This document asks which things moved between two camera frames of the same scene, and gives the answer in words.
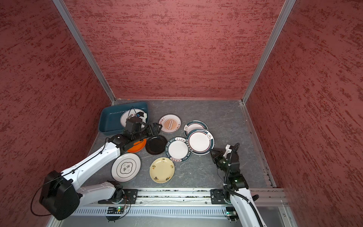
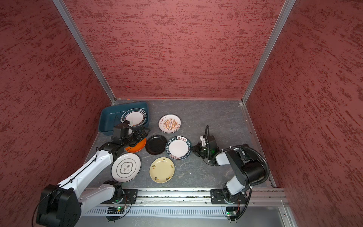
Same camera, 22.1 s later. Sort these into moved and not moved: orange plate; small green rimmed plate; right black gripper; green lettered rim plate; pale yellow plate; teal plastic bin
Moved: right black gripper; small green rimmed plate
Not moved: teal plastic bin; pale yellow plate; green lettered rim plate; orange plate
